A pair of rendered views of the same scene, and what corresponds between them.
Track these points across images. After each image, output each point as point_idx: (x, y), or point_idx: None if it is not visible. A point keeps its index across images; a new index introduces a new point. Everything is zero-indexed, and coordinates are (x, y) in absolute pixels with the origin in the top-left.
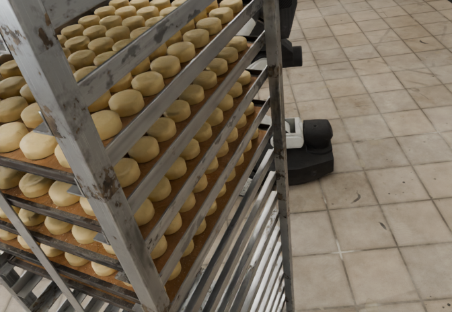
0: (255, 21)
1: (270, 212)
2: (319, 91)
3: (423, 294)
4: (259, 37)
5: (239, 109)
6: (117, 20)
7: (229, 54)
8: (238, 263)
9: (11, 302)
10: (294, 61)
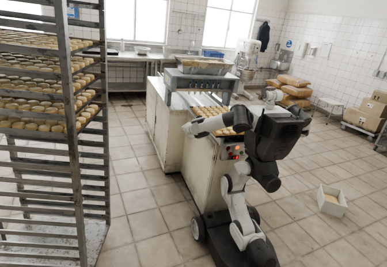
0: (224, 124)
1: (59, 184)
2: (355, 265)
3: None
4: (56, 73)
5: (19, 91)
6: (56, 39)
7: (40, 69)
8: (134, 248)
9: (100, 163)
10: (262, 183)
